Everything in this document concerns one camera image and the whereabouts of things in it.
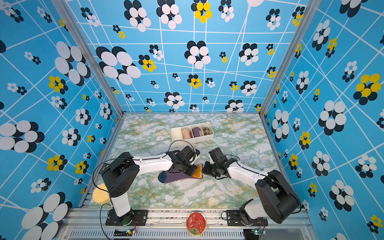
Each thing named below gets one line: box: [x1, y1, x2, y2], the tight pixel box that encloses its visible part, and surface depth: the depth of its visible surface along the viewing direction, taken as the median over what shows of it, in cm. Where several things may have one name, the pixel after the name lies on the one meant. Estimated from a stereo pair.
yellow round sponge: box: [92, 183, 111, 204], surface depth 79 cm
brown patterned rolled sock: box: [202, 126, 210, 136], surface depth 104 cm
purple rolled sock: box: [192, 127, 201, 138], surface depth 106 cm
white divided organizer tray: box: [170, 121, 214, 144], surface depth 104 cm
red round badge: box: [186, 211, 207, 236], surface depth 71 cm
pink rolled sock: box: [181, 128, 193, 140], surface depth 103 cm
